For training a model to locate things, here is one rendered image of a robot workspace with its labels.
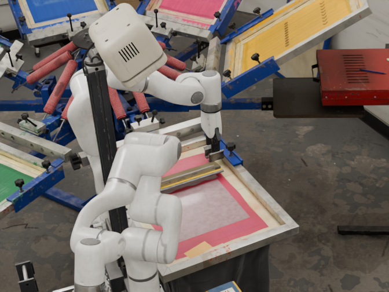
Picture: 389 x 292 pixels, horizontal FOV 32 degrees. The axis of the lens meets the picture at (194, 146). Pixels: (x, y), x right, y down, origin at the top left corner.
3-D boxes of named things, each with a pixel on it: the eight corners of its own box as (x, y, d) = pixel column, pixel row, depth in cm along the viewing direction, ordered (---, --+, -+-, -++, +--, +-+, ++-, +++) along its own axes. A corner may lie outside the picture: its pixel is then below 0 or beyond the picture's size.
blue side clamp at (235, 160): (243, 172, 309) (243, 159, 305) (233, 175, 308) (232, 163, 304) (213, 141, 332) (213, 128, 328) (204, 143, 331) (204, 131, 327)
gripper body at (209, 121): (195, 100, 244) (197, 127, 250) (205, 113, 235) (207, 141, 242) (215, 95, 245) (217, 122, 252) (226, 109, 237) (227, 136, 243)
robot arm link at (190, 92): (135, 86, 232) (191, 93, 241) (145, 103, 221) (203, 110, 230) (141, 62, 228) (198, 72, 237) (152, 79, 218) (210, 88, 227)
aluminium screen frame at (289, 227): (298, 233, 271) (299, 225, 269) (162, 283, 252) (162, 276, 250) (211, 139, 332) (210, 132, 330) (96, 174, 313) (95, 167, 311)
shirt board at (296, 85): (355, 89, 380) (356, 76, 376) (364, 128, 347) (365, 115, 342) (118, 91, 394) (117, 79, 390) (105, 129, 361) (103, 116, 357)
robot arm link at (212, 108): (195, 95, 243) (196, 102, 244) (204, 106, 236) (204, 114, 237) (215, 91, 244) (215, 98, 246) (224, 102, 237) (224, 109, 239)
